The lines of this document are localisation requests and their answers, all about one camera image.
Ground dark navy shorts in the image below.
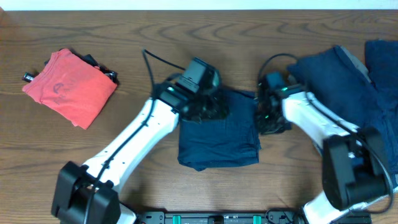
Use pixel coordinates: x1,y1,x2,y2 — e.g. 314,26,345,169
177,90,261,171

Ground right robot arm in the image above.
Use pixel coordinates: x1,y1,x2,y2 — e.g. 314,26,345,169
255,72,394,223

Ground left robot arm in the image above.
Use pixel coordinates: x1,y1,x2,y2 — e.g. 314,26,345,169
51,57,228,224

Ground navy clothes pile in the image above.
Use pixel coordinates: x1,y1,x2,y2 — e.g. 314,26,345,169
287,40,397,185

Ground folded red t-shirt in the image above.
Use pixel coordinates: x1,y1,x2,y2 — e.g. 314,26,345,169
22,49,118,129

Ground black garment under red shirt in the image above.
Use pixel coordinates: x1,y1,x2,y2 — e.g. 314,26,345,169
21,54,119,84

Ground right black cable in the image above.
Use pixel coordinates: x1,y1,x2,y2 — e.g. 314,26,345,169
257,52,395,215

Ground black cable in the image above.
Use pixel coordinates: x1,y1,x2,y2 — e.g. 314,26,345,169
83,49,187,224
257,52,395,215

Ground left black cable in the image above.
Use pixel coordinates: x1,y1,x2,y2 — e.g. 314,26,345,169
83,49,187,224

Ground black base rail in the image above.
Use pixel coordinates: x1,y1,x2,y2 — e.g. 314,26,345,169
136,208,373,224

